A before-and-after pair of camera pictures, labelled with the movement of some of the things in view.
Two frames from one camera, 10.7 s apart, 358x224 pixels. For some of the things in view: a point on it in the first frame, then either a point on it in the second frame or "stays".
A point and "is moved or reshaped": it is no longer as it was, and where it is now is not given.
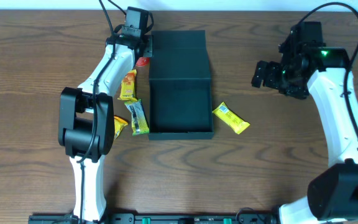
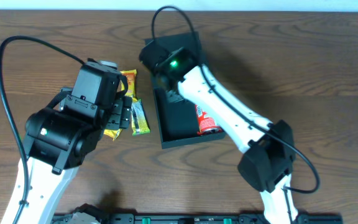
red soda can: [142, 61] is moved or reshaped
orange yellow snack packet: [128, 89] stays
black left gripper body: [148, 45] to [120, 113]
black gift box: [180, 105] is moved or reshaped
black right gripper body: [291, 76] to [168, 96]
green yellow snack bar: [140, 122] stays
